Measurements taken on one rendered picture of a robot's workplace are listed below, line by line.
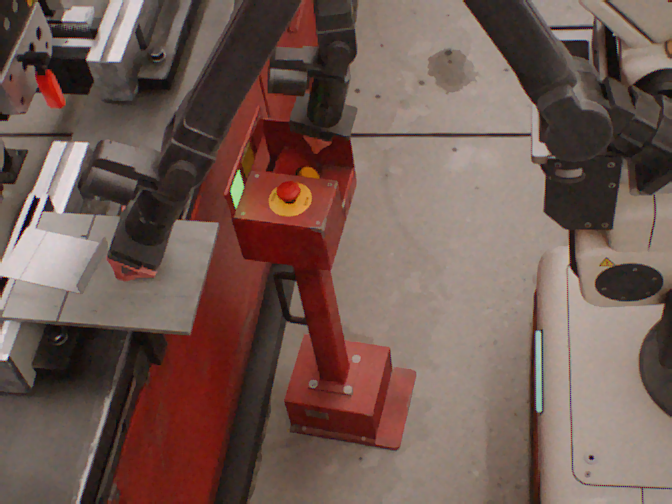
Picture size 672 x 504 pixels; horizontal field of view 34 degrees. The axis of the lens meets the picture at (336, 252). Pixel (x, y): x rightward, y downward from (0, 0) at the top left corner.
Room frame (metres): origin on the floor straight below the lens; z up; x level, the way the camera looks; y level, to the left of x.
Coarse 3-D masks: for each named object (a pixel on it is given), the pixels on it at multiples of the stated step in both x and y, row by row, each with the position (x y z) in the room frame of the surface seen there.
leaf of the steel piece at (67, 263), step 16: (48, 240) 1.00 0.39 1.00; (64, 240) 1.00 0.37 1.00; (80, 240) 0.99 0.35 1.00; (48, 256) 0.97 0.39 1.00; (64, 256) 0.97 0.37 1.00; (80, 256) 0.96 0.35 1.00; (96, 256) 0.95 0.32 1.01; (32, 272) 0.95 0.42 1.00; (48, 272) 0.94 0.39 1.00; (64, 272) 0.94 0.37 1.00; (80, 272) 0.93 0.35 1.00; (64, 288) 0.91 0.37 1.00; (80, 288) 0.90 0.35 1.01
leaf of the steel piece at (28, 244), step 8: (24, 232) 1.02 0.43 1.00; (32, 232) 1.02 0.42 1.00; (40, 232) 1.02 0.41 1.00; (24, 240) 1.01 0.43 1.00; (32, 240) 1.01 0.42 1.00; (40, 240) 1.00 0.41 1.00; (16, 248) 1.00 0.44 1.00; (24, 248) 0.99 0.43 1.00; (32, 248) 0.99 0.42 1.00; (16, 256) 0.98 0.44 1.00; (24, 256) 0.98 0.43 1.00; (32, 256) 0.98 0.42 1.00; (8, 264) 0.97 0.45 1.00; (16, 264) 0.97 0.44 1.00; (24, 264) 0.97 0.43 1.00; (0, 272) 0.96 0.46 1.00; (8, 272) 0.96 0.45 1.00; (16, 272) 0.95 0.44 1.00
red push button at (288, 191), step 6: (282, 186) 1.18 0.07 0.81; (288, 186) 1.18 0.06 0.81; (294, 186) 1.18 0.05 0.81; (276, 192) 1.18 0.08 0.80; (282, 192) 1.17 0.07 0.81; (288, 192) 1.17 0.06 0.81; (294, 192) 1.17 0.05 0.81; (282, 198) 1.16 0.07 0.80; (288, 198) 1.16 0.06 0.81; (294, 198) 1.16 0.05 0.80
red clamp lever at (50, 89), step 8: (24, 56) 1.10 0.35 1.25; (32, 56) 1.10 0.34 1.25; (40, 56) 1.10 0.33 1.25; (48, 56) 1.10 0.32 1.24; (32, 64) 1.10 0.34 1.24; (40, 64) 1.09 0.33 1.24; (48, 64) 1.10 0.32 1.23; (40, 72) 1.10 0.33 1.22; (48, 72) 1.10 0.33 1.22; (40, 80) 1.10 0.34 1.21; (48, 80) 1.09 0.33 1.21; (56, 80) 1.11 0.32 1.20; (40, 88) 1.10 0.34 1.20; (48, 88) 1.09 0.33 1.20; (56, 88) 1.10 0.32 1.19; (48, 96) 1.10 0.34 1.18; (56, 96) 1.10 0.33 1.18; (48, 104) 1.10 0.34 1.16; (56, 104) 1.09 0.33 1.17; (64, 104) 1.10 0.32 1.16
